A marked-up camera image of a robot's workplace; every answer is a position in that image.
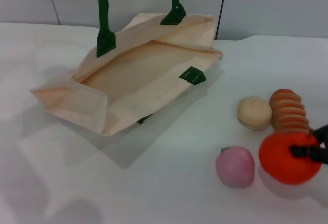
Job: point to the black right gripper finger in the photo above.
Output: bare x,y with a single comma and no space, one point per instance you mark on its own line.
323,135
310,153

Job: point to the orange toy fruit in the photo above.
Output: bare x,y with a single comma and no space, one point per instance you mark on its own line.
276,162

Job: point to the ridged orange bread loaf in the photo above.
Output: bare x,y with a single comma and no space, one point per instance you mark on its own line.
289,113

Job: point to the round beige bun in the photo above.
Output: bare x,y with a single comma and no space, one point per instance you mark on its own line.
253,112

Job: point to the pink peach toy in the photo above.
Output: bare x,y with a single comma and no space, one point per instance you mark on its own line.
234,168

